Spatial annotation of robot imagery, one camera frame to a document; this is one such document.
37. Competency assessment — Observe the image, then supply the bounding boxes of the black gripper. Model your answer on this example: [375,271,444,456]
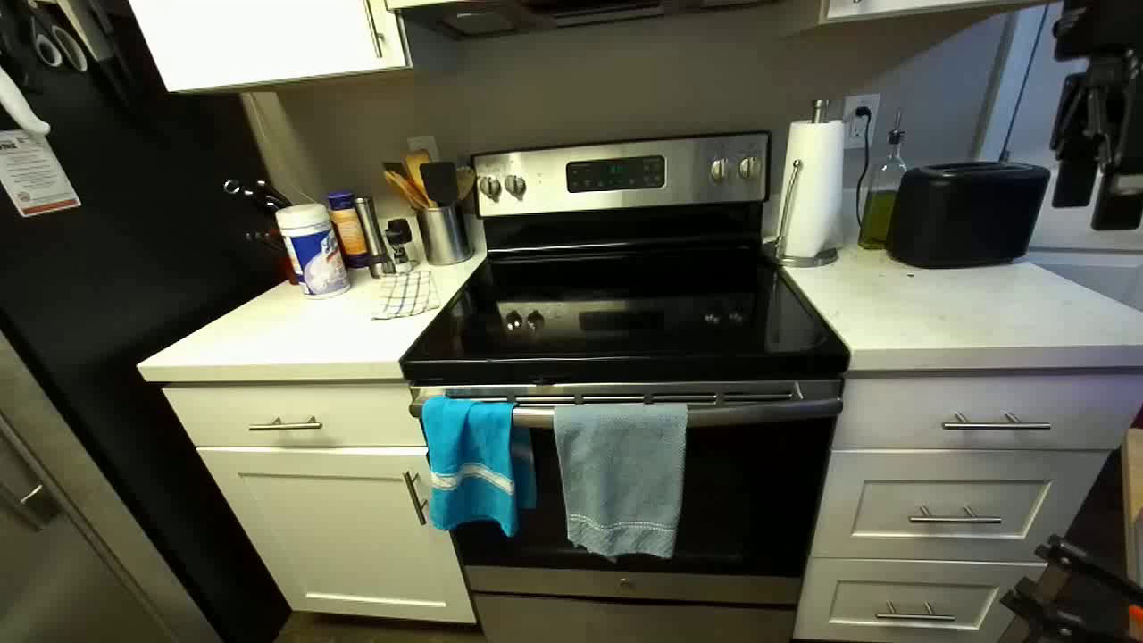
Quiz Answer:
[1049,0,1143,233]

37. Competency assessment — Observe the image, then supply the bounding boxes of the light blue towel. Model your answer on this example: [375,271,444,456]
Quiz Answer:
[550,398,692,565]

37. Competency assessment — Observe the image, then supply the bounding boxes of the metal paper towel holder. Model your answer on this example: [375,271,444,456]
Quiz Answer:
[764,96,849,267]

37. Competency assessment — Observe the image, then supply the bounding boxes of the white paper towel roll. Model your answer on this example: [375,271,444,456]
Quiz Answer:
[780,117,849,263]

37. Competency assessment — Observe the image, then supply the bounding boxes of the stainless steel electric stove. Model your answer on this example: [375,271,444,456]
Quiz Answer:
[400,127,852,643]

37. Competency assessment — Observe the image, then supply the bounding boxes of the bright blue white-striped towel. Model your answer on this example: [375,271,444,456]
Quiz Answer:
[418,394,540,540]

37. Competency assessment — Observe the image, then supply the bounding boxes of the black toaster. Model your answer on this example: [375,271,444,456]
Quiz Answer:
[886,160,1055,271]

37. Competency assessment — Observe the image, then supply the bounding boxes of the olive oil glass bottle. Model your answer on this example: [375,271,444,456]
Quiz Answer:
[858,125,912,253]

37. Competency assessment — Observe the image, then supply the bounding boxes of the white cabinet drawer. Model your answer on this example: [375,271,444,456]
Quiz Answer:
[794,554,1049,643]
[162,383,426,453]
[812,445,1112,565]
[835,372,1143,453]

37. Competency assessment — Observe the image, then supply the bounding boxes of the wooden board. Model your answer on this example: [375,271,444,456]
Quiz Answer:
[1119,423,1143,584]

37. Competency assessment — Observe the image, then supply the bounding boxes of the black orange bar clamp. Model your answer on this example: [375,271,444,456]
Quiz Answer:
[998,532,1143,643]

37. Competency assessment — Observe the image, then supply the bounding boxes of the range hood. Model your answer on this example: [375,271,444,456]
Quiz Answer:
[384,0,826,40]

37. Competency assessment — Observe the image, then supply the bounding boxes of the black spatula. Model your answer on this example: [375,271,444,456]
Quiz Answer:
[418,157,463,211]

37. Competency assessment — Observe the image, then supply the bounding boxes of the steel utensil holder cup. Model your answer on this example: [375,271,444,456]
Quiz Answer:
[418,204,471,267]

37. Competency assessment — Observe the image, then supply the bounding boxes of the steel pepper mill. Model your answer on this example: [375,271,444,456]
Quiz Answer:
[355,192,400,278]

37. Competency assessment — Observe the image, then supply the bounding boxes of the orange spice bottle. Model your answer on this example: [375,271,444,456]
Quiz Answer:
[326,190,375,271]

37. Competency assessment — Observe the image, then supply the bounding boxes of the white wipes canister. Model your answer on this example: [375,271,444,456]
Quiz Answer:
[270,200,355,297]

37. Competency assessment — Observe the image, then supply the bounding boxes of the white upper cabinet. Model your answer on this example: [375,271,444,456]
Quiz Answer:
[124,0,415,96]

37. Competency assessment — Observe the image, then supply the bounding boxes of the white cabinet door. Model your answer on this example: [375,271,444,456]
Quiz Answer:
[192,444,479,625]

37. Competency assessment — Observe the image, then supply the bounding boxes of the black steel refrigerator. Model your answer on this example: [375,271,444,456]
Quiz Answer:
[0,0,296,643]

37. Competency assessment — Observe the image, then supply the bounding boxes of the white paper tag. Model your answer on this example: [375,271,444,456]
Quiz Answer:
[0,125,87,221]

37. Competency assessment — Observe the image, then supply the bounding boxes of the white wall outlet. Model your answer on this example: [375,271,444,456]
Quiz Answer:
[839,89,886,154]

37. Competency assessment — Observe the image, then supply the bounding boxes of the black handled scissors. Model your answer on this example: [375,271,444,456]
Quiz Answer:
[25,0,70,70]

